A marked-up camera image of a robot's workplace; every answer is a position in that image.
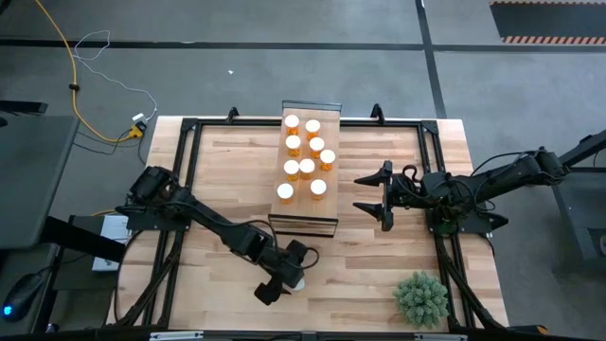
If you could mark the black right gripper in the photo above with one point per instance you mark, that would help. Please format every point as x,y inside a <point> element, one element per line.
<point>416,192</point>

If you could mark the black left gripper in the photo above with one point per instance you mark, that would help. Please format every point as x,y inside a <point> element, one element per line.
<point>292,263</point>

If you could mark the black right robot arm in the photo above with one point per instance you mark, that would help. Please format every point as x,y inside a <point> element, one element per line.
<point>502,182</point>

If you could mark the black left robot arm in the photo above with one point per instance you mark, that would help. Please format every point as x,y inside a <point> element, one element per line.
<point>213,222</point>

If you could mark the green artificial succulent plant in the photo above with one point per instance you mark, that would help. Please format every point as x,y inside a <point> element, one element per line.
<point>420,299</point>

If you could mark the white grey box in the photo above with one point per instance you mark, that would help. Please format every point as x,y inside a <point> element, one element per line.
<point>116,229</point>

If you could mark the orange black clamp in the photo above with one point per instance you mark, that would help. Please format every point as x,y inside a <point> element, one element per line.
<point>537,328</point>

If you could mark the black desk leg bar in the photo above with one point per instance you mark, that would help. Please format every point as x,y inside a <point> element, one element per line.
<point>80,239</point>

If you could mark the small white power adapter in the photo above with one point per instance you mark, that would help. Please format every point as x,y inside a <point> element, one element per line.
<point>138,116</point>

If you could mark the black mat orange striped edge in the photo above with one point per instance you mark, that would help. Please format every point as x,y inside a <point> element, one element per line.
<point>549,19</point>

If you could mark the black computer mouse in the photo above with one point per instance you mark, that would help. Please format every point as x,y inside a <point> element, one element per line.
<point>26,291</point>

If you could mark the grey desk top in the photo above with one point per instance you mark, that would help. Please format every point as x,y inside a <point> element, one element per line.
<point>33,180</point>

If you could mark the flat black desk item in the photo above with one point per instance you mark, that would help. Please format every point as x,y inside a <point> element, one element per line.
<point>23,107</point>

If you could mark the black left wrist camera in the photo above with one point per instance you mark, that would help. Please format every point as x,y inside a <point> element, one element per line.
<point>268,292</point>

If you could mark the wooden shelf black metal frame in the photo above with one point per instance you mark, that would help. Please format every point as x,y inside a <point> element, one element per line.
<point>303,210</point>

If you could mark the black aluminium rig frame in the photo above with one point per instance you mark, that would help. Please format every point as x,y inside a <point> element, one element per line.
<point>393,123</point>

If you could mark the black frame clamp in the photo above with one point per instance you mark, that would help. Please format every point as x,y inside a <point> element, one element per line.
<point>377,113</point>
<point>232,113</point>

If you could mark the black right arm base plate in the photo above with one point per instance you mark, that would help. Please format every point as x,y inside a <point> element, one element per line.
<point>492,221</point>

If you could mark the silver metal bracket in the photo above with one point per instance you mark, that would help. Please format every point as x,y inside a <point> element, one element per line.
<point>441,337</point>
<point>176,335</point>

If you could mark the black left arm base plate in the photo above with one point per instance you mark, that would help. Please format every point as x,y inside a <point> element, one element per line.
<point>151,220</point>

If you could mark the black metal desk frame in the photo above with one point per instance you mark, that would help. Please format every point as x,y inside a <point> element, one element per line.
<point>575,227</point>

